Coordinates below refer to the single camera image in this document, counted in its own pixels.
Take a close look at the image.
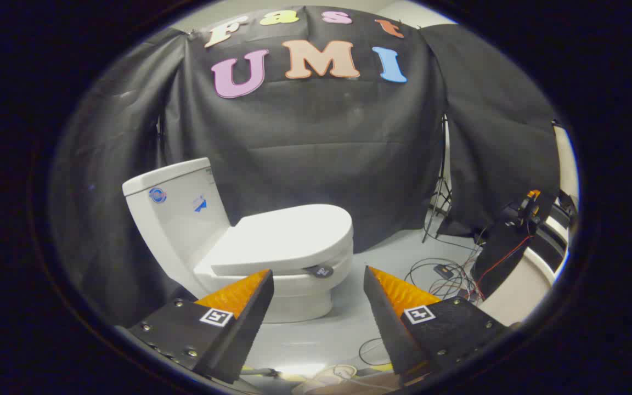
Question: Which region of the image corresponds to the black tripod stand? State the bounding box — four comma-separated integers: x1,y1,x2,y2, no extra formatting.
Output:
422,114,454,244

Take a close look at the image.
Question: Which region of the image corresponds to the white toilet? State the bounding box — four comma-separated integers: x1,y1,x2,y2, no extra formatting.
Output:
122,157,355,324

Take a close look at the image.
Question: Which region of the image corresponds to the black case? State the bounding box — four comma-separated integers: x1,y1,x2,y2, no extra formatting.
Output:
470,189,558,300

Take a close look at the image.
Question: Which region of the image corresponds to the black backdrop cloth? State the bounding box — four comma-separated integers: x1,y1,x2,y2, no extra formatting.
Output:
50,5,563,330

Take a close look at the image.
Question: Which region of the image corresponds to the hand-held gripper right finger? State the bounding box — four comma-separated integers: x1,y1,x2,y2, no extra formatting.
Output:
363,266,510,388

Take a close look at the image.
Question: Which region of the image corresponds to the white toilet lid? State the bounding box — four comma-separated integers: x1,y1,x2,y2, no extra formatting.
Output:
210,204,354,277

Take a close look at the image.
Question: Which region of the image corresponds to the orange and black device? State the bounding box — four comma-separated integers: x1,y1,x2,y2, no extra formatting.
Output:
518,189,543,221

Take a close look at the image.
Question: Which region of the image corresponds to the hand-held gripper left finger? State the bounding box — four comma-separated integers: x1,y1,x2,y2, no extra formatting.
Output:
124,269,274,385

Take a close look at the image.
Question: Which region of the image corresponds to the black looped cable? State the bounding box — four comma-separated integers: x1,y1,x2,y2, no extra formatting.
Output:
404,257,484,301

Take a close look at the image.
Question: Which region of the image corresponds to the thin red cable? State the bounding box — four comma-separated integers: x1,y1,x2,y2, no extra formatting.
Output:
471,235,533,301

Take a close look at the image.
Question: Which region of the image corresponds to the white curved cabinet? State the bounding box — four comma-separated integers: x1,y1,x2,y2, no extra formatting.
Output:
481,203,575,327

